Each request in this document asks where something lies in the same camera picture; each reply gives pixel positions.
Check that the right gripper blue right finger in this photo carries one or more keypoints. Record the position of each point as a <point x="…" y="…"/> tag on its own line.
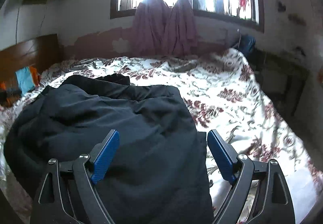
<point x="272" y="203"/>

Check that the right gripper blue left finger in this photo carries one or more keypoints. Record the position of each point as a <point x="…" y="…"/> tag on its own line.
<point x="67" y="192"/>

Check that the large black jacket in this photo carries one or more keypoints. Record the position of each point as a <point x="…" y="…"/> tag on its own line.
<point x="158" y="174"/>

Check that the floral white red bedspread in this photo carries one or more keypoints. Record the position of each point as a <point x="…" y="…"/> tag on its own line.
<point x="220" y="92"/>

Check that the dark wooden side table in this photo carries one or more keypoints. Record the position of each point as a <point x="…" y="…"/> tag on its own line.
<point x="282" y="80"/>

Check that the orange blue brown pillow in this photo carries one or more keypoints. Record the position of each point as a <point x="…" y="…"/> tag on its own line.
<point x="24" y="81"/>

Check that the brown wooden headboard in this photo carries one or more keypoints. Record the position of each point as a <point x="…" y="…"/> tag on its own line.
<point x="40" y="52"/>

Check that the blue bag by bed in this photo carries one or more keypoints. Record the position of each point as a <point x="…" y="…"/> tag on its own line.
<point x="245" y="44"/>

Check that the right pink tied curtain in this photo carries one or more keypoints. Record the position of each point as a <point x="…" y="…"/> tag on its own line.
<point x="180" y="33"/>

